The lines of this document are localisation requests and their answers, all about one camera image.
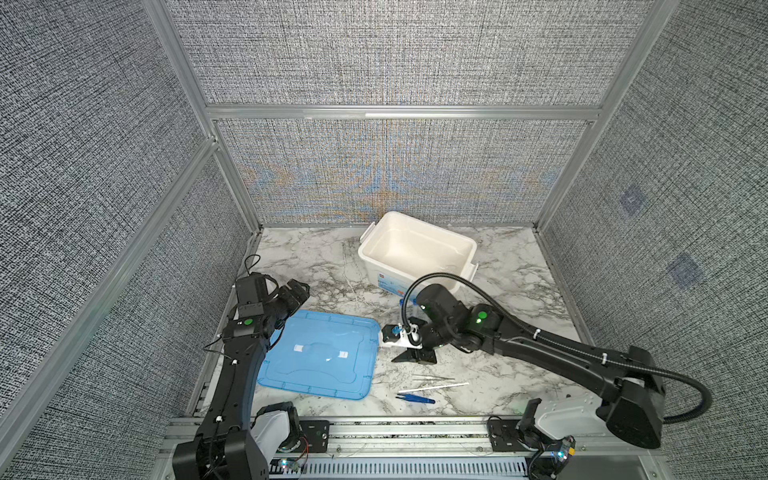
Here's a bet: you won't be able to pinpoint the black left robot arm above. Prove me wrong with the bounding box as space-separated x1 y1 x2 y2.
172 273 310 479

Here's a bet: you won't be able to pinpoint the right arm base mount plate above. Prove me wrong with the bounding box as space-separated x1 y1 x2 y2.
486 415 543 452

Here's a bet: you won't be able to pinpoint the aluminium front rail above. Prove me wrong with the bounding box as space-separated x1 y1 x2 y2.
152 416 673 480

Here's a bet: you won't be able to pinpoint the blue plastic bin lid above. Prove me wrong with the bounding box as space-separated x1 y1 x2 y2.
257 310 380 401

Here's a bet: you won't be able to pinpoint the aluminium enclosure frame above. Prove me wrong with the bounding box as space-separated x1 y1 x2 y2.
1 1 675 461

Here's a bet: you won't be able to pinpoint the white plastic pipette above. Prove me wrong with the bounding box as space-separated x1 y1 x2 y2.
397 382 470 394

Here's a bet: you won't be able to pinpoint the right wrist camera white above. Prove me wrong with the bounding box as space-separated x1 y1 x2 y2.
379 324 423 349

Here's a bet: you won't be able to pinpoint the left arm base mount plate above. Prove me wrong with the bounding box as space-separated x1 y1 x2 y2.
277 420 331 455

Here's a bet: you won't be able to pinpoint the blue plastic tweezers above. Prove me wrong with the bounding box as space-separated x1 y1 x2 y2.
396 393 436 404

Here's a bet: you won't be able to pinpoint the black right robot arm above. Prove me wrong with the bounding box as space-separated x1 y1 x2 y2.
381 284 666 449

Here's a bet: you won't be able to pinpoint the black corrugated cable conduit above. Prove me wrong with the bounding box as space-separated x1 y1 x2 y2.
401 272 714 425

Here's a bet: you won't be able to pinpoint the white plastic storage bin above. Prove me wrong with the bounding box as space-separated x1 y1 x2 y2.
358 211 478 297

